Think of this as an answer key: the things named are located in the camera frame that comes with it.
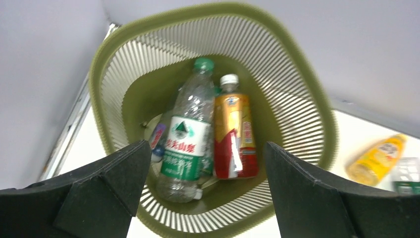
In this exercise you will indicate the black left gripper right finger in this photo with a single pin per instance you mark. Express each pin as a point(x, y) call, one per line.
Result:
point(311, 202)

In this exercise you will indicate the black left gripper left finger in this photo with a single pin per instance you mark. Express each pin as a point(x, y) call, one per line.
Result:
point(97, 200)

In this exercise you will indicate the small clear water bottle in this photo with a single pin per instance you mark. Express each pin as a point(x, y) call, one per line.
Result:
point(159, 136)

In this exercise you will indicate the red gold drink bottle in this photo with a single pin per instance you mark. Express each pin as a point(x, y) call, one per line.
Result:
point(235, 153)

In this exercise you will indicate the green label Nongfu water bottle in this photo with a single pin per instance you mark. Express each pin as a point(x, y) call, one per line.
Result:
point(188, 133)

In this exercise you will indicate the yellow juice bottle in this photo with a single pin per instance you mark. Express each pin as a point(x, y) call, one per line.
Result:
point(372, 166)

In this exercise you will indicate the dark green label bottle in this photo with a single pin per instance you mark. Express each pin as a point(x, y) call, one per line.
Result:
point(406, 176)

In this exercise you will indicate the aluminium frame rail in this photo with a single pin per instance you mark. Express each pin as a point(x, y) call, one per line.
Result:
point(70, 131)

